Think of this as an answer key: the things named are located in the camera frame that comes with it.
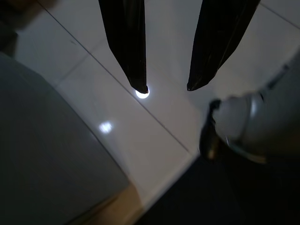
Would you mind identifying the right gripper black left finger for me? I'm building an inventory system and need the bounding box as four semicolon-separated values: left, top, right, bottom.
98;0;150;93

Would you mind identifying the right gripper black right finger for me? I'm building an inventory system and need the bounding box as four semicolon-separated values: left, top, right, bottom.
187;0;261;92

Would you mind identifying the silver two-door fridge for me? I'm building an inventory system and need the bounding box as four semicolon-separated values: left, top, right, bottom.
0;50;132;225

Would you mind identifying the black floor mat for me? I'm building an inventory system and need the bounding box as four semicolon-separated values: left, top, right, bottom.
138;152;300;225

